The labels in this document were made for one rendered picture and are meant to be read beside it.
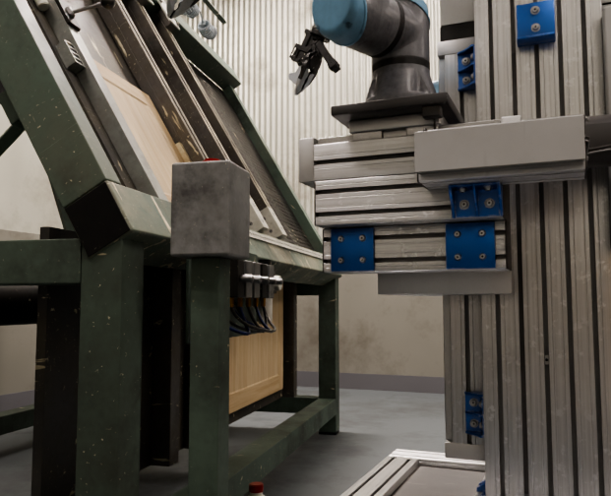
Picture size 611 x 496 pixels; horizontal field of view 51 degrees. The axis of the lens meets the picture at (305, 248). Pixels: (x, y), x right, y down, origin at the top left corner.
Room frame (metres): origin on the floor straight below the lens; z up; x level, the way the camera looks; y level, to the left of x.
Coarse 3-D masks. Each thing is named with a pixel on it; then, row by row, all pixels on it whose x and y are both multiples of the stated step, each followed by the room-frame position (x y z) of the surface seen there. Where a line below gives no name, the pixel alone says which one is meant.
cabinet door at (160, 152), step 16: (96, 64) 1.66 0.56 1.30; (112, 80) 1.71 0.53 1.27; (128, 96) 1.77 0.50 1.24; (144, 96) 1.90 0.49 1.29; (128, 112) 1.69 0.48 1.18; (144, 112) 1.83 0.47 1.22; (144, 128) 1.75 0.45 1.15; (160, 128) 1.88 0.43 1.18; (144, 144) 1.67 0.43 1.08; (160, 144) 1.81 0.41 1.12; (160, 160) 1.73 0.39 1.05; (176, 160) 1.86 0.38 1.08; (160, 176) 1.66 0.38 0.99
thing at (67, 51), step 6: (60, 42) 1.51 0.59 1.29; (66, 42) 1.50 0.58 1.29; (60, 48) 1.50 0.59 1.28; (66, 48) 1.50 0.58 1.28; (72, 48) 1.52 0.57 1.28; (60, 54) 1.50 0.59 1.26; (66, 54) 1.50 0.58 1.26; (72, 54) 1.50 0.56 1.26; (78, 54) 1.53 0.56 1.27; (66, 60) 1.50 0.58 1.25; (72, 60) 1.50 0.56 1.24; (78, 60) 1.52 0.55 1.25; (66, 66) 1.50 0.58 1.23; (72, 66) 1.50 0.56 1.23; (78, 66) 1.52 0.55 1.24; (84, 66) 1.53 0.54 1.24; (78, 72) 1.54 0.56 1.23
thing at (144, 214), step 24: (96, 192) 1.24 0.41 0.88; (120, 192) 1.27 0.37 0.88; (72, 216) 1.25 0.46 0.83; (96, 216) 1.24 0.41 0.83; (120, 216) 1.23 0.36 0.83; (144, 216) 1.31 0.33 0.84; (168, 216) 1.45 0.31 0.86; (96, 240) 1.24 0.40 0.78; (144, 240) 1.31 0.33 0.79; (168, 240) 1.39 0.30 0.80; (144, 264) 1.45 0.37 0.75; (168, 264) 1.55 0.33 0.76; (288, 264) 2.33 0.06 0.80; (312, 264) 2.74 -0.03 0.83
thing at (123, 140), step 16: (48, 0) 1.56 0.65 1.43; (48, 16) 1.56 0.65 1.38; (64, 32) 1.55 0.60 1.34; (80, 48) 1.54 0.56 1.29; (80, 80) 1.54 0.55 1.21; (96, 80) 1.53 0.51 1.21; (96, 96) 1.53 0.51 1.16; (112, 96) 1.57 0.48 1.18; (96, 112) 1.52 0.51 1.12; (112, 112) 1.51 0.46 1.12; (112, 128) 1.51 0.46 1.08; (128, 128) 1.55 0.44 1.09; (128, 144) 1.50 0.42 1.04; (128, 160) 1.50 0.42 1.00; (144, 160) 1.53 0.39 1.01; (144, 176) 1.49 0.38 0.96; (144, 192) 1.49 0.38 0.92; (160, 192) 1.51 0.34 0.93
